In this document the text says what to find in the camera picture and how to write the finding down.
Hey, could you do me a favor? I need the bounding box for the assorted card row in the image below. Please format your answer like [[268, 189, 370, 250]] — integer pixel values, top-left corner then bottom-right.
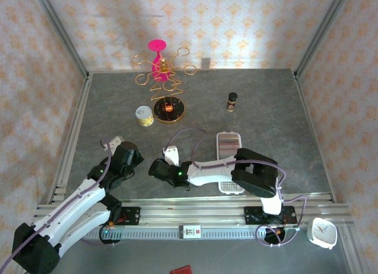
[[218, 134, 242, 156]]

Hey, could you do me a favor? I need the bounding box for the yellow tin can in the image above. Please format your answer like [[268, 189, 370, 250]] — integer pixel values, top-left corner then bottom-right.
[[135, 105, 155, 128]]

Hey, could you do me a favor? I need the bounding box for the white label tag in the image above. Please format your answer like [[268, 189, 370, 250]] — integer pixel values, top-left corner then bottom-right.
[[179, 224, 203, 240]]

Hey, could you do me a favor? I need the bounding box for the white plastic slotted tray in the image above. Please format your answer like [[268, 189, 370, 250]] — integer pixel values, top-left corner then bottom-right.
[[216, 132, 245, 195]]

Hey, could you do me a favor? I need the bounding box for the black cap spice bottle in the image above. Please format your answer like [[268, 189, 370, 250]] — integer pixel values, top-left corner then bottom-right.
[[226, 92, 239, 112]]

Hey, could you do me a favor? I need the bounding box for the pink wine glass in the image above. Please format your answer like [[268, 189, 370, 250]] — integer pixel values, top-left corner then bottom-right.
[[147, 39, 172, 82]]

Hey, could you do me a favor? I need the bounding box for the white alarm clock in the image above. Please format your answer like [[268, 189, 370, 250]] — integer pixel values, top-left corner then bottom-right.
[[307, 217, 338, 250]]

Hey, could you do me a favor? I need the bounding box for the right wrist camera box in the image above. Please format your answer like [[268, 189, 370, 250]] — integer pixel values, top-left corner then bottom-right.
[[162, 146, 181, 168]]

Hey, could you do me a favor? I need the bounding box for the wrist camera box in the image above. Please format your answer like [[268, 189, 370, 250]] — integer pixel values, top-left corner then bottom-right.
[[106, 135, 125, 152], [162, 146, 181, 168]]

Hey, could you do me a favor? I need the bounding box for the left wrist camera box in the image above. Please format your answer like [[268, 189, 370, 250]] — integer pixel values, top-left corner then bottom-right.
[[106, 135, 125, 152]]

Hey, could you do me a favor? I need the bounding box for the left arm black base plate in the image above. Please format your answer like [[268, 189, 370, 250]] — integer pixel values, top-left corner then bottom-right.
[[87, 207, 142, 227]]

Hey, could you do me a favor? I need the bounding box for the aluminium front rail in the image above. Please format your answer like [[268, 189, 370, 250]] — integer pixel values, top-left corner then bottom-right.
[[31, 193, 355, 229]]

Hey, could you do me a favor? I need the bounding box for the gold wire glass rack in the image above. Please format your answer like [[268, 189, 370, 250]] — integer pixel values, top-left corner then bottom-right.
[[132, 46, 198, 125]]

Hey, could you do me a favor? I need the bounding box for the aluminium side rail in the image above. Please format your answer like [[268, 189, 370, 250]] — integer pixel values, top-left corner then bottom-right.
[[48, 74, 93, 204], [294, 71, 337, 204]]

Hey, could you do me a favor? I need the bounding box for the grey slotted cable duct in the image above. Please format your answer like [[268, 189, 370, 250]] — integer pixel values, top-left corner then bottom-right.
[[44, 227, 301, 241]]

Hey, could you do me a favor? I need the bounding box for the black round cable port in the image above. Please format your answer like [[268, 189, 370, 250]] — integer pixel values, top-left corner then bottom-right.
[[263, 226, 288, 247], [99, 225, 123, 246]]

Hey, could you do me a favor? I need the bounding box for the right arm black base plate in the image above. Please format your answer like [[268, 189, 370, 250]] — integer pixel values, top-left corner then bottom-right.
[[243, 205, 298, 226]]

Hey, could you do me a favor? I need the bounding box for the aluminium frame post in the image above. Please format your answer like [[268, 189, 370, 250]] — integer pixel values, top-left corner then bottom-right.
[[294, 0, 352, 79], [31, 0, 90, 79]]

